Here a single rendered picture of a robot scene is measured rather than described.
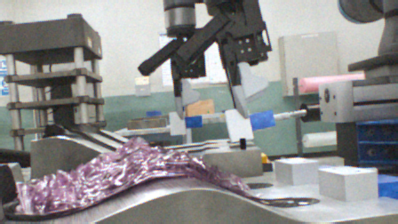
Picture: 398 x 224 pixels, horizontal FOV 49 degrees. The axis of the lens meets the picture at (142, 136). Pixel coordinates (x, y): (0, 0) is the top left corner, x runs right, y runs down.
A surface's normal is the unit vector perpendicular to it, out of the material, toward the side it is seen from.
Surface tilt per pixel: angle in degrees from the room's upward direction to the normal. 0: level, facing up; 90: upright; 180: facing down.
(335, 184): 90
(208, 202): 90
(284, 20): 90
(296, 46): 90
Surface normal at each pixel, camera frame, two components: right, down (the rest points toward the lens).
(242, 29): -0.18, -0.07
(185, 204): 0.14, 0.04
